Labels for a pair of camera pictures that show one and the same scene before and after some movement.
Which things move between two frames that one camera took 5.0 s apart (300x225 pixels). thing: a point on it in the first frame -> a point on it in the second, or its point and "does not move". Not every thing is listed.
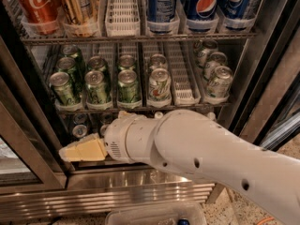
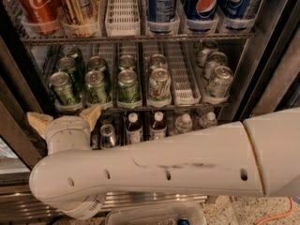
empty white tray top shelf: (122, 15) does not move
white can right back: (203, 52) does not move
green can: (59, 82) does not move
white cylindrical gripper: (116, 138) -> (67, 125)
